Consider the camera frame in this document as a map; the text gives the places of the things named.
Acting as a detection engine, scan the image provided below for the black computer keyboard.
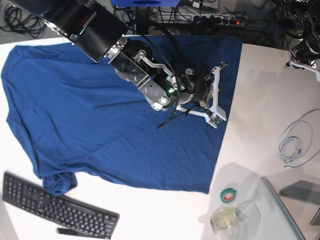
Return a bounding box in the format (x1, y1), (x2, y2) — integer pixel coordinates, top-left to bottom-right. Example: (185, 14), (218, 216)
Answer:
(2, 172), (120, 240)

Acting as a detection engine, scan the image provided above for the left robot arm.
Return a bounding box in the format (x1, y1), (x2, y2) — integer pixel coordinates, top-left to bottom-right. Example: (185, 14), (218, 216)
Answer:
(273, 0), (320, 66)

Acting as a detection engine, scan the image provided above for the blue box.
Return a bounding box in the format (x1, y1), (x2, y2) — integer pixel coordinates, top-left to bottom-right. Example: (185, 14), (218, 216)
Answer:
(111, 0), (180, 8)

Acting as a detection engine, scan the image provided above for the black power strip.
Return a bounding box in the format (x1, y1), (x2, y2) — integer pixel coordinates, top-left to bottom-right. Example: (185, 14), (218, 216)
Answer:
(175, 13), (249, 27)

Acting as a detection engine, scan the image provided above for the green and red tape roll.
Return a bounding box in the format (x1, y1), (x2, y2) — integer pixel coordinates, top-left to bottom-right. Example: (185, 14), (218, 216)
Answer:
(219, 188), (237, 204)

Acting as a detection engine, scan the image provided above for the clear glass bottle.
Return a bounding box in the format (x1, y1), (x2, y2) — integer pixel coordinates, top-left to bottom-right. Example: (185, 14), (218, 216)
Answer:
(210, 207), (240, 240)

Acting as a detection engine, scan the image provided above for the coiled black floor cable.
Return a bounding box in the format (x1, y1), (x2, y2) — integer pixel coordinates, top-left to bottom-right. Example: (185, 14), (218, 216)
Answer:
(0, 2), (47, 39)

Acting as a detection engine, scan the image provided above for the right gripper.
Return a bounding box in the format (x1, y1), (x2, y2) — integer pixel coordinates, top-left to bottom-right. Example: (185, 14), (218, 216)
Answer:
(178, 64), (214, 108)

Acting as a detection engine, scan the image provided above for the dark blue t-shirt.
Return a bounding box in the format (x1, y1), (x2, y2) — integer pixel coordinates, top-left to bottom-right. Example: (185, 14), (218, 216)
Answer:
(0, 34), (244, 197)

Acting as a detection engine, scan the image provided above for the coiled grey cable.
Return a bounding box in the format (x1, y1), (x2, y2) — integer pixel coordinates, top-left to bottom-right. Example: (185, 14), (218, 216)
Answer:
(277, 108), (320, 169)

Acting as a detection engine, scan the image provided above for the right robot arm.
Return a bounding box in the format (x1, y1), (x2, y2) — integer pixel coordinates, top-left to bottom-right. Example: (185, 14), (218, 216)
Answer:
(13, 0), (220, 116)

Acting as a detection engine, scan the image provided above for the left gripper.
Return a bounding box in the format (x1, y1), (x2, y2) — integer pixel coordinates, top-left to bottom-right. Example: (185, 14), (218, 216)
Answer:
(290, 39), (320, 62)

